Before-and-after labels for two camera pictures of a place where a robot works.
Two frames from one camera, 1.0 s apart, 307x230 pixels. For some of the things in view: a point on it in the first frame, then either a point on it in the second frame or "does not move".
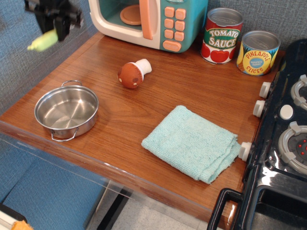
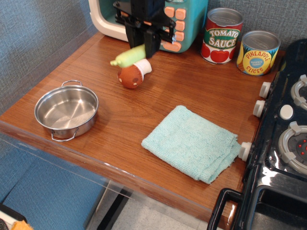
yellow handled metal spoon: (43, 42) -> (129, 57)
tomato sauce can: (223, 28) does not move
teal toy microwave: (176, 26) does not move
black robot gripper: (45, 11) -> (147, 14)
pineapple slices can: (258, 52) does not move
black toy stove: (274, 194) does not move
